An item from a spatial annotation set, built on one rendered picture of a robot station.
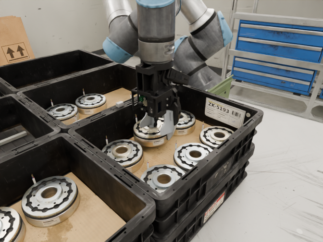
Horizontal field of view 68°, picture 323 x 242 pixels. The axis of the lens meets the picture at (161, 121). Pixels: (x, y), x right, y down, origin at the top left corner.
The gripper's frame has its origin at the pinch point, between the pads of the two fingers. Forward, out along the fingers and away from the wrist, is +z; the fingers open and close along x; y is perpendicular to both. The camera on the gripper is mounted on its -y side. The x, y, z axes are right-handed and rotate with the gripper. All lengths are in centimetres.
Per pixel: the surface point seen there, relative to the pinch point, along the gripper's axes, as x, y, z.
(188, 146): 7.8, -0.4, 1.8
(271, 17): -19, -186, -3
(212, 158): 17.7, 8.6, -5.4
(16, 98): -39.2, 16.7, -5.5
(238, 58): -41, -186, 36
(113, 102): -29.9, -10.9, 4.7
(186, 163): 10.6, 5.7, 1.6
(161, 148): 0.4, 1.3, 4.6
